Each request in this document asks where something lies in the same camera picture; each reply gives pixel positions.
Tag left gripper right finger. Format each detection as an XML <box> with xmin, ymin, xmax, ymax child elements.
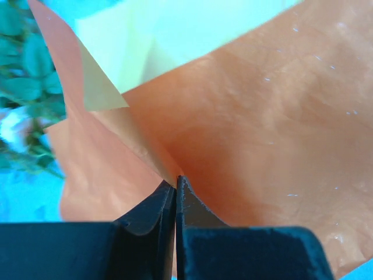
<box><xmin>175</xmin><ymin>176</ymin><xmax>227</xmax><ymax>279</ymax></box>

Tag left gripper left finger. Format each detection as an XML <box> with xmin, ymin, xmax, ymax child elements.
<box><xmin>112</xmin><ymin>181</ymin><xmax>176</xmax><ymax>279</ymax></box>

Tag orange wrapping paper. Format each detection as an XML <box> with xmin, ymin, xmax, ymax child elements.
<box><xmin>29</xmin><ymin>1</ymin><xmax>372</xmax><ymax>277</ymax></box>

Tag pink flower bouquet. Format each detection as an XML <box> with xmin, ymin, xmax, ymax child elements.
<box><xmin>1</xmin><ymin>1</ymin><xmax>66</xmax><ymax>179</ymax></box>

